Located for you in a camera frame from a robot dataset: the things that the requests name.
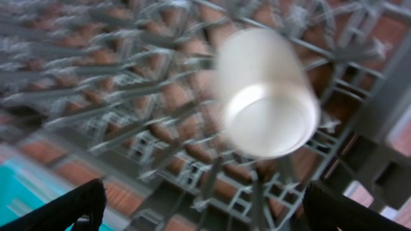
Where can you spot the white plastic cup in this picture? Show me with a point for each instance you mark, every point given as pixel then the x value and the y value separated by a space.
pixel 268 106

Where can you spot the teal serving tray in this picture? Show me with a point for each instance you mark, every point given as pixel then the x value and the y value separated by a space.
pixel 24 191

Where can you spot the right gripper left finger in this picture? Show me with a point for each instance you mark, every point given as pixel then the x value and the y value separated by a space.
pixel 80 209

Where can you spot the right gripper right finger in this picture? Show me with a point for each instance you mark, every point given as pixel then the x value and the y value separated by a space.
pixel 326 210

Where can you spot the grey dishwasher rack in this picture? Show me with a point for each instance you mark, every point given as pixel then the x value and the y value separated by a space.
pixel 124 91

